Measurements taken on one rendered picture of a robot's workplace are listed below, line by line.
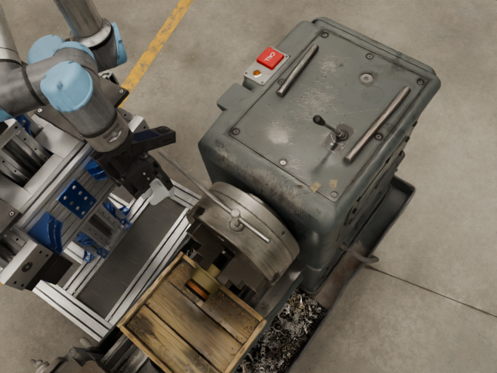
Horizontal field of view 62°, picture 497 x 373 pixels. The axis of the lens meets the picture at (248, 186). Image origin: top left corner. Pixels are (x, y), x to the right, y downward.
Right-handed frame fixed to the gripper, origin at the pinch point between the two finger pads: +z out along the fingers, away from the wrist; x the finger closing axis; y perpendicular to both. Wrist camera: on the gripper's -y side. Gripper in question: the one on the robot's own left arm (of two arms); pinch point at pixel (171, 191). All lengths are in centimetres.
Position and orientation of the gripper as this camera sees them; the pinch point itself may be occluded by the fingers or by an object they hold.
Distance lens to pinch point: 94.1
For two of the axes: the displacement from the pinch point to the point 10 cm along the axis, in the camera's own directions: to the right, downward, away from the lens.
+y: -6.2, 7.3, -2.9
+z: 3.3, 5.8, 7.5
